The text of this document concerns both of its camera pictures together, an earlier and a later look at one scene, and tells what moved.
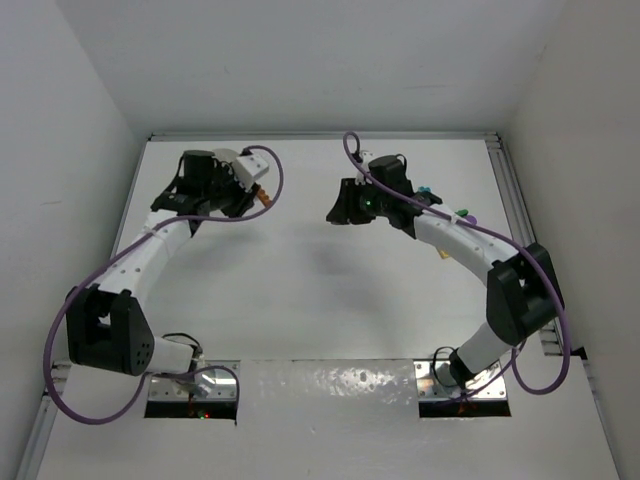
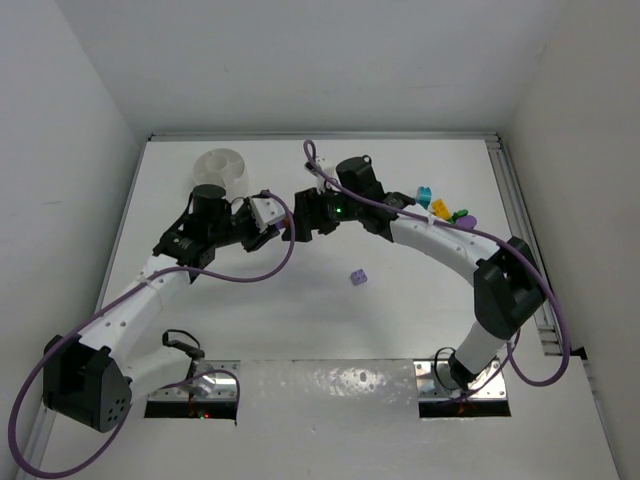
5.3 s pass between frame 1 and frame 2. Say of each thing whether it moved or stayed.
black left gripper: moved
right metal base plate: stayed
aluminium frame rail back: stayed
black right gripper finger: moved
